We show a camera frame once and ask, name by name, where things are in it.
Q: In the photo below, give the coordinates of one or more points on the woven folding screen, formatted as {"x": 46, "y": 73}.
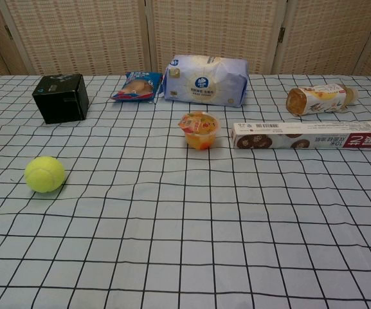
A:
{"x": 204, "y": 32}

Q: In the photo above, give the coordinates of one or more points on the black cardboard box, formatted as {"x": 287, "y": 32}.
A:
{"x": 61, "y": 99}

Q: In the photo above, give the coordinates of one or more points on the white blue bread bag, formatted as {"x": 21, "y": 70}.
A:
{"x": 206, "y": 80}

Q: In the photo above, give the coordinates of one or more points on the amber tea bottle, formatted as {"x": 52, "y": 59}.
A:
{"x": 317, "y": 99}

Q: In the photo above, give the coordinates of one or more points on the yellow tennis ball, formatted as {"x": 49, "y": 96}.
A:
{"x": 44, "y": 174}

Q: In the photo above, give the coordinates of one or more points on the blue bread snack packet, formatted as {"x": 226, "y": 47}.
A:
{"x": 137, "y": 87}

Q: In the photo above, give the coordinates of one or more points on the orange fruit jelly cup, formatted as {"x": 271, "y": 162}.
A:
{"x": 199, "y": 130}

